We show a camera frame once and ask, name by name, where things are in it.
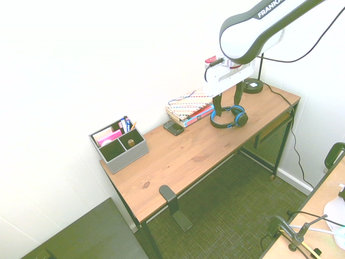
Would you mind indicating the blue and black headphones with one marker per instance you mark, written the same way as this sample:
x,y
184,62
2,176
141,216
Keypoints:
x,y
241,118

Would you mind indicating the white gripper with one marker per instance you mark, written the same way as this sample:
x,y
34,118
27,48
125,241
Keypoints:
x,y
229,76

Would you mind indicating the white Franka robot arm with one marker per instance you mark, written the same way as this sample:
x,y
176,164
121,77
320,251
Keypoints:
x,y
242,35

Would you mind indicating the black metal headphone hanger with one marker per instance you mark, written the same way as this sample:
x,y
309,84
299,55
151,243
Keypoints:
x,y
176,207

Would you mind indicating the light wooden robot table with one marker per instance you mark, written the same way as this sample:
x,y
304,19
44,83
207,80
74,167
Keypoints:
x,y
330,189

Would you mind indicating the orange pencil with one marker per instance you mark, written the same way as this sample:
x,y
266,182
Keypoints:
x,y
133,126

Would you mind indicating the black metal C-clamp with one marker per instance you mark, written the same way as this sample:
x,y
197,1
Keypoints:
x,y
280,226

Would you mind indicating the blue marker pen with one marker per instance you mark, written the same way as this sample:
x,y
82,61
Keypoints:
x,y
125,124

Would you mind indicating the tan notebook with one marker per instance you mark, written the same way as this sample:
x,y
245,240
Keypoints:
x,y
102,133

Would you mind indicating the black lamp base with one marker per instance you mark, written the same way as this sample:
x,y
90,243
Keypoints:
x,y
252,87

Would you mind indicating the wooden desk with black frame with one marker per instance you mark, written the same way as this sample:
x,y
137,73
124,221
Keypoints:
x,y
188,151

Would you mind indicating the grey fabric desk organizer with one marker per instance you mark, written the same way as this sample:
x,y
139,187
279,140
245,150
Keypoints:
x,y
126,157

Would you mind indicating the pink sticky note pad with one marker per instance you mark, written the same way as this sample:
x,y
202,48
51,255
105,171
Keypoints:
x,y
109,137

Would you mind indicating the small brown cylinder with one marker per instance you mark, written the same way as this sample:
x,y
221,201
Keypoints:
x,y
131,142

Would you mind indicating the black clamp with rounded top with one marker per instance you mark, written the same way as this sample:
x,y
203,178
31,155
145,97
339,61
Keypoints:
x,y
332,155

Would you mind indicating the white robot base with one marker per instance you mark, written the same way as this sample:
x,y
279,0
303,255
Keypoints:
x,y
335,210

